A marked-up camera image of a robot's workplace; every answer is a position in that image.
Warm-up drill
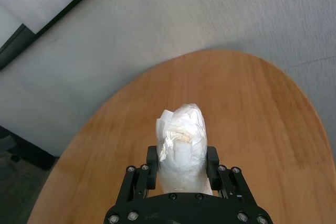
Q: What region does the thin black wall rail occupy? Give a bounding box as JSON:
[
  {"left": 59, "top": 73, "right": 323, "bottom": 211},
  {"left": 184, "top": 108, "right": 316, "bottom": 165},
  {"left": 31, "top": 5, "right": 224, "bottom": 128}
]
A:
[{"left": 34, "top": 0, "right": 116, "bottom": 36}]

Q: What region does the thick black frame post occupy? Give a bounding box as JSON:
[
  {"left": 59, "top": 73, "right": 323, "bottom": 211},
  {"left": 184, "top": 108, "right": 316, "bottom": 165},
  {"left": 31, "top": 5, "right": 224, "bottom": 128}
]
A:
[{"left": 0, "top": 23, "right": 37, "bottom": 71}]

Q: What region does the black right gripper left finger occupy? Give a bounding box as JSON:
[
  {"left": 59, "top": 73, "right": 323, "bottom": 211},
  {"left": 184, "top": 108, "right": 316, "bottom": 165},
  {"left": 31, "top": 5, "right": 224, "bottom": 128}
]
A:
[{"left": 121, "top": 145, "right": 159, "bottom": 201}]

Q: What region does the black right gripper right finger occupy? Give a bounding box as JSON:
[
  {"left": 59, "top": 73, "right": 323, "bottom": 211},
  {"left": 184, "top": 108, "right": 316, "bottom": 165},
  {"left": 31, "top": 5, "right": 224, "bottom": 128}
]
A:
[{"left": 206, "top": 145, "right": 253, "bottom": 204}]

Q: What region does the white sandbag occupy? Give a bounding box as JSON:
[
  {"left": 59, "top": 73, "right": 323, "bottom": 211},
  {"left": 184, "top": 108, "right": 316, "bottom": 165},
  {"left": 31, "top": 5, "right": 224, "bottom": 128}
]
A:
[{"left": 156, "top": 104, "right": 212, "bottom": 196}]

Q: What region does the black baseboard strip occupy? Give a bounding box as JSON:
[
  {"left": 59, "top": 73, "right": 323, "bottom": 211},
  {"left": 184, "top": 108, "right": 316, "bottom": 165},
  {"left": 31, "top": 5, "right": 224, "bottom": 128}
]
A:
[{"left": 0, "top": 125, "right": 60, "bottom": 171}]

